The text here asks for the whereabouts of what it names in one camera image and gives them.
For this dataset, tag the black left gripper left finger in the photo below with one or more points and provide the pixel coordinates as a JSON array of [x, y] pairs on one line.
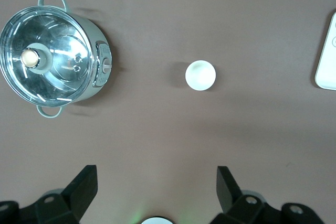
[[76, 195]]

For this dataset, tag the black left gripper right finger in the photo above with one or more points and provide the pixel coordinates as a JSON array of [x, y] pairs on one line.
[[231, 197]]

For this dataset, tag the white plastic cup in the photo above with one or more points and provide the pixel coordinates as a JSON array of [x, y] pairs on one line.
[[200, 75]]

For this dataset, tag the glass pot lid with knob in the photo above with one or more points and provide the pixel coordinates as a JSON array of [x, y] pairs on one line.
[[63, 48]]

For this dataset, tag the white tray with bear print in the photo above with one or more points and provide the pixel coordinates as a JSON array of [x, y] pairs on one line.
[[326, 72]]

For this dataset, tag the pale green electric cooking pot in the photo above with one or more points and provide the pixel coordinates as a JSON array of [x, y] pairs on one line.
[[95, 32]]

